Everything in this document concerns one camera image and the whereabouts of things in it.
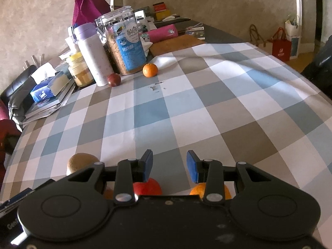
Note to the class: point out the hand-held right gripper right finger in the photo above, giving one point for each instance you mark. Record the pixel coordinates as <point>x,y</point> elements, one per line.
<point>193,166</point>

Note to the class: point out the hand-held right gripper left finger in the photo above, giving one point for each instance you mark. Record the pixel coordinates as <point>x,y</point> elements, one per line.
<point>147,164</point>

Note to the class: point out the red tomato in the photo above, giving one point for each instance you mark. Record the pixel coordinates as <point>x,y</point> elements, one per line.
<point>149,188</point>

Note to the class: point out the large mandarin orange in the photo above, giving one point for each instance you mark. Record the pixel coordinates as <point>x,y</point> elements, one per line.
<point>199,190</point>

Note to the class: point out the small mandarin orange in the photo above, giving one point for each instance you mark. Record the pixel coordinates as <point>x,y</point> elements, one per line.
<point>109,194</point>
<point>150,70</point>

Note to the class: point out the checkered tablecloth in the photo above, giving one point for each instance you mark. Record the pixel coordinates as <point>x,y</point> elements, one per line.
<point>194,103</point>

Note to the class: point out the brown kiwi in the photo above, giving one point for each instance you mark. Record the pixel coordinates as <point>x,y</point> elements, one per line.
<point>80,162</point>

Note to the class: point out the reddish purple plum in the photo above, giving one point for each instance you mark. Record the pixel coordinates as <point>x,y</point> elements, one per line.
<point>114,80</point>

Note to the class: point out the grey jacket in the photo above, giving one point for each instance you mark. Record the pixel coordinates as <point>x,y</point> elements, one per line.
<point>16,114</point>

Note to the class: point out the glass jar yellow lid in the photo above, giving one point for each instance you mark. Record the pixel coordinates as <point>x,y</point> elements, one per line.
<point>79,72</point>

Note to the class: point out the stack of books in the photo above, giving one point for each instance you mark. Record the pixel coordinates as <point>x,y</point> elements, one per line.
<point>44,107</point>

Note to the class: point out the white thermos purple lid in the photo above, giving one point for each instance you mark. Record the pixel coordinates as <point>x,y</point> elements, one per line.
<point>94,57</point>

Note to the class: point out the wooden cutting board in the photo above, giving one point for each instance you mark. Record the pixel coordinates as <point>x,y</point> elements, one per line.
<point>176,45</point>

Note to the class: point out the clear cereal jar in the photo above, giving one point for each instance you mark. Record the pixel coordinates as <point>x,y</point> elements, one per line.
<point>127,44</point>

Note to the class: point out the blue tissue box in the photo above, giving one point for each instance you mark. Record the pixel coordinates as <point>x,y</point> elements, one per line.
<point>45,90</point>

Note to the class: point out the pink pencil case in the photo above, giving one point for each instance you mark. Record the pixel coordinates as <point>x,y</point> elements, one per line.
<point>162,33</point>

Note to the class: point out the printed booklet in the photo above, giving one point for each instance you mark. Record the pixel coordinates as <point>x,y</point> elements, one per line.
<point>195,32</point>

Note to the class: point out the black leather sofa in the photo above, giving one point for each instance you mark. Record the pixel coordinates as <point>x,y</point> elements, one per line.
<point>15,83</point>

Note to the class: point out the brown paper bag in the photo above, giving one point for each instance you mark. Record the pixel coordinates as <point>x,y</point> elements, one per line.
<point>258,41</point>

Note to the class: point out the white tissue paper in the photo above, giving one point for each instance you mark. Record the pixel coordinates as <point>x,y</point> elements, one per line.
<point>42,71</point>

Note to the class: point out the red paper bag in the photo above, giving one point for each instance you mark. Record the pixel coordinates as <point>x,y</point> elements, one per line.
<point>281,48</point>

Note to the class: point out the pale wooden sticks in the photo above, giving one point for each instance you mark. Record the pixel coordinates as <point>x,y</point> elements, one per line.
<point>33,61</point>

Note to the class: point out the red and yellow boxes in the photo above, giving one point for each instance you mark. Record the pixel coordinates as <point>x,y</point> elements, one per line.
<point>161,10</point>

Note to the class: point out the magenta shopping bag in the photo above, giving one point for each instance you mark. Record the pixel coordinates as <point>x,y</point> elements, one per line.
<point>87,5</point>

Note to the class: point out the white paper bag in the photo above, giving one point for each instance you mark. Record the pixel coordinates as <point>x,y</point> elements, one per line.
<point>293,27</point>

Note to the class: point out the white door frame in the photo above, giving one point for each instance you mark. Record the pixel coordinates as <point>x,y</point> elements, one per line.
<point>299,5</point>

